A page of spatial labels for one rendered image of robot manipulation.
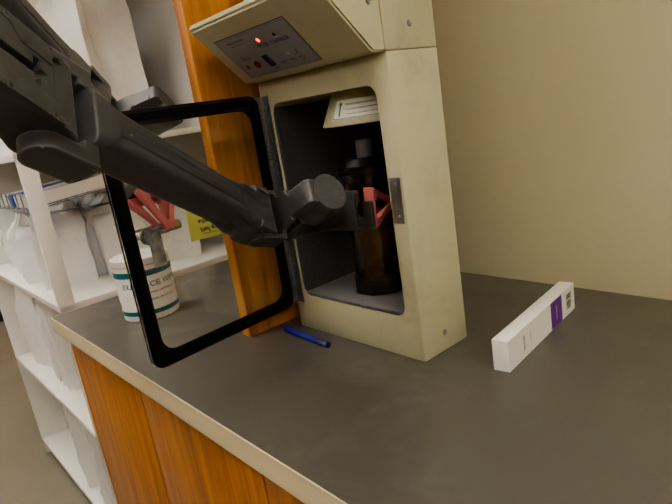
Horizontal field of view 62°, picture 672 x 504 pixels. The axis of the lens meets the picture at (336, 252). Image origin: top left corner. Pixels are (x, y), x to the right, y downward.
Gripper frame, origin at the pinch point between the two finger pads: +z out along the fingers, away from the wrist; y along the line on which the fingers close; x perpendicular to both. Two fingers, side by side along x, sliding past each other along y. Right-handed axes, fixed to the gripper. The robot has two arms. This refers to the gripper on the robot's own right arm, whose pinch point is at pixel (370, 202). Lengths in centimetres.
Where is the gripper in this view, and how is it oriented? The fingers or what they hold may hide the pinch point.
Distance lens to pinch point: 100.7
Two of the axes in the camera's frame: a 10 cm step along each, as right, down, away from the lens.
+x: 1.3, 9.7, 1.8
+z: 7.3, -2.2, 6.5
